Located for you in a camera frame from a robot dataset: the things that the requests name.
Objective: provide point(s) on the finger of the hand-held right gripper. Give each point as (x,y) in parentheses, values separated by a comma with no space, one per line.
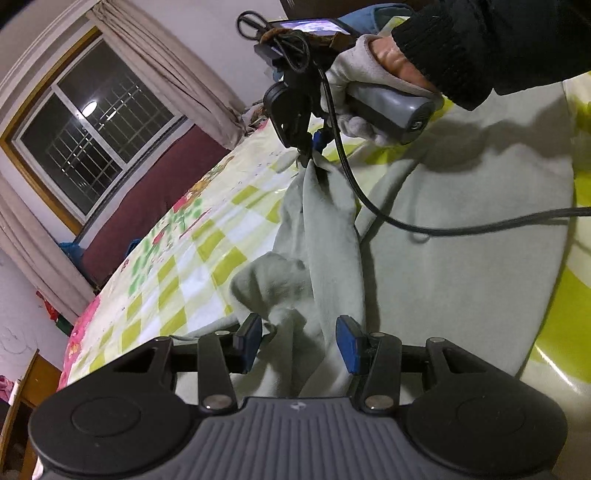
(321,141)
(308,154)

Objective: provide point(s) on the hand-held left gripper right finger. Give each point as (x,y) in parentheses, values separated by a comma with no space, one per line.
(348,344)

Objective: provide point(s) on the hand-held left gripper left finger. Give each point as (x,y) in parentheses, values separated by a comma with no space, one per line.
(249,341)

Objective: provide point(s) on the grey-green pants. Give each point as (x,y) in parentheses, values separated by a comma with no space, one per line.
(461,277)

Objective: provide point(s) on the person's right forearm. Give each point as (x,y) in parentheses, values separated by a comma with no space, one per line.
(485,46)

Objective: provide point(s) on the person's right hand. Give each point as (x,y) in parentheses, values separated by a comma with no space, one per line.
(355,64)

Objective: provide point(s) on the crumpled light cloth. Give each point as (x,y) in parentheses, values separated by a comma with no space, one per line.
(256,117)

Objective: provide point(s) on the blue pillow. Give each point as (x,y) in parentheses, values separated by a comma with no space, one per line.
(369,18)

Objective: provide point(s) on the maroon padded window bench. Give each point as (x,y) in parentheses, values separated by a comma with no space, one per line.
(152,194)

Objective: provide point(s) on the pink floral bedsheet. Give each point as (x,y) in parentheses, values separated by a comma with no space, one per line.
(85,318)

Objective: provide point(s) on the blue cloth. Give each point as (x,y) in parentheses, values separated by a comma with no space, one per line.
(74,254)

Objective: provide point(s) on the red green decoration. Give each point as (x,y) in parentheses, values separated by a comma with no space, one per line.
(53,314)

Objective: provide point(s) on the wooden desk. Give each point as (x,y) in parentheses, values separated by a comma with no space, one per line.
(27,415)

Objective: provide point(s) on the pink floral cloth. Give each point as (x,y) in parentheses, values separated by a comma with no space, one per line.
(7,387)

